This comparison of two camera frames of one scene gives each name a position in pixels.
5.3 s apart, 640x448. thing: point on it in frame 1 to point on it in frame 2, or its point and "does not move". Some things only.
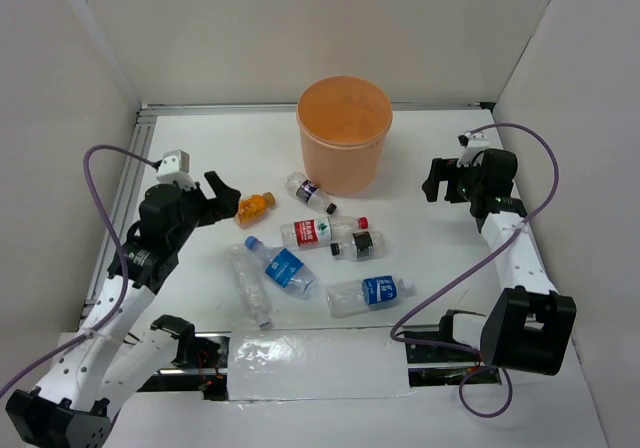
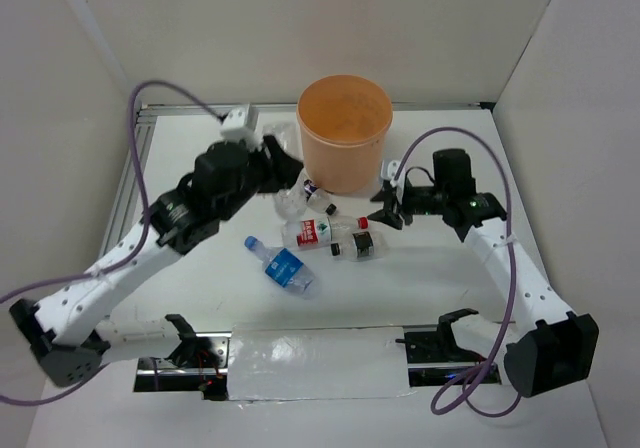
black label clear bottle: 362,246 does not move
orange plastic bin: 343,123 does not move
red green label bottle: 319,231 does not move
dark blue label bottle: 309,192 does not move
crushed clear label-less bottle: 248,268 to 290,205
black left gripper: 226,201 to 282,171
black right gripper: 447,170 to 389,214
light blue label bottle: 285,269 does not move
